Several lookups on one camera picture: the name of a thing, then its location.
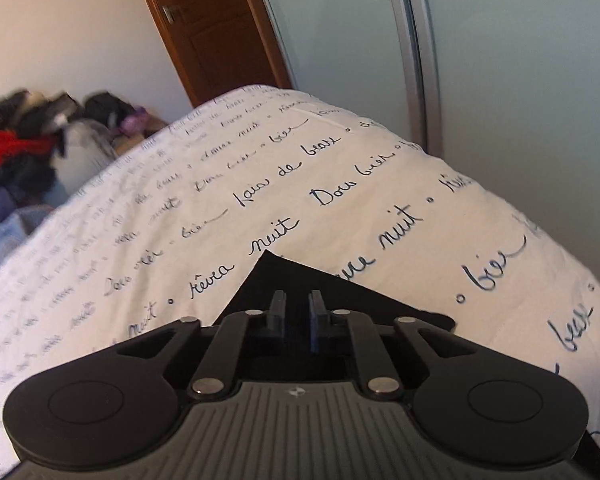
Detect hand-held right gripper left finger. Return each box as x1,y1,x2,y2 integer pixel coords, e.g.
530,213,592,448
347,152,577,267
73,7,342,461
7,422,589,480
114,290,288,402

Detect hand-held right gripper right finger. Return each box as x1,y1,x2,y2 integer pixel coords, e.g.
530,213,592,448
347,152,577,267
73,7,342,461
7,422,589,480
307,290,477,399

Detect black pants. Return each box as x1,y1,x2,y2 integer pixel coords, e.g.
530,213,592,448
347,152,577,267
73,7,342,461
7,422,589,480
212,251,600,480

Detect white script-printed blanket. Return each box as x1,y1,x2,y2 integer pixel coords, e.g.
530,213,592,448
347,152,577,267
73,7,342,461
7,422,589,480
0,84,600,480

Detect purple cloth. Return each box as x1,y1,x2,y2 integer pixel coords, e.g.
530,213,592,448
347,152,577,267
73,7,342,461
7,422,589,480
122,107,149,134

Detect clear plastic bag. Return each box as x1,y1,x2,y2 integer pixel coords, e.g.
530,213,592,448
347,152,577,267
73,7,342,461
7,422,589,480
52,120,119,196

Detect blue bedsheet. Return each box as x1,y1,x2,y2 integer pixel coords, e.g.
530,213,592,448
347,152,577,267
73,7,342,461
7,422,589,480
0,200,72,281

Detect brown wooden door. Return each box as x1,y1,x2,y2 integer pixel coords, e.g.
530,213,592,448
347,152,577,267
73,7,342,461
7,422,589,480
130,0,294,109

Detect pile of clothes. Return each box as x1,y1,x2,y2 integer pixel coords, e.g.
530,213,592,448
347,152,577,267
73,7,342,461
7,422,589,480
0,89,170,221

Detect pale sliding wardrobe door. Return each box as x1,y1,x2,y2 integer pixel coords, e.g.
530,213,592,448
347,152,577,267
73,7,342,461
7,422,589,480
250,0,600,241

